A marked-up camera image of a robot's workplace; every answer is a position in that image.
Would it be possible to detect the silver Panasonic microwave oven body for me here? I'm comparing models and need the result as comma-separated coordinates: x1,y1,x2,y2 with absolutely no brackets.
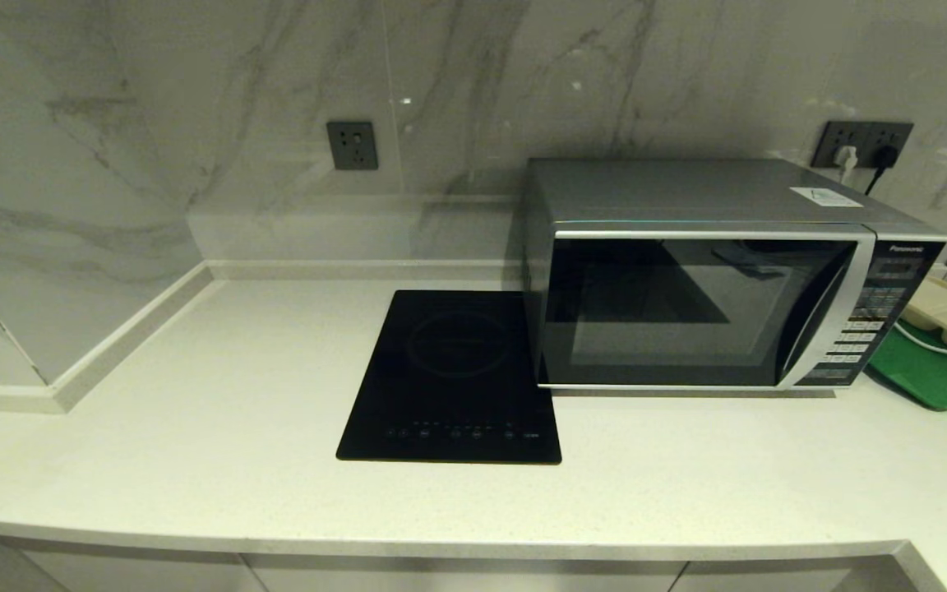
521,158,947,391

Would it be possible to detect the dark glass microwave door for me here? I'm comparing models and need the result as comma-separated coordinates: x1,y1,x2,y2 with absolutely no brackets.
538,226,877,390

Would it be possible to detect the grey double wall socket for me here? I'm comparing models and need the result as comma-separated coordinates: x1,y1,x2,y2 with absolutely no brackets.
811,121,915,169

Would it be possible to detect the grey single wall socket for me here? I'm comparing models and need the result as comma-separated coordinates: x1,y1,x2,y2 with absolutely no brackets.
326,122,379,172

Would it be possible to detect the white base cabinet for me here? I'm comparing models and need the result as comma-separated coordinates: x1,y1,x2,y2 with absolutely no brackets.
0,533,947,592

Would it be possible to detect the black power plug with cable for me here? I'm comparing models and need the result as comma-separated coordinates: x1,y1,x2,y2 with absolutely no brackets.
864,146,902,197

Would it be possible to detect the white power cable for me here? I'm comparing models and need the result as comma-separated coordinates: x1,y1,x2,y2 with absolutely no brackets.
893,321,947,364

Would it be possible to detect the green plastic tray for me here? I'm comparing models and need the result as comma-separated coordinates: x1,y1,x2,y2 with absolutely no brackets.
866,321,947,412

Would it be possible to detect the black induction cooktop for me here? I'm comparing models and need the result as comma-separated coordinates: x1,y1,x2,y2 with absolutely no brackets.
335,289,563,465

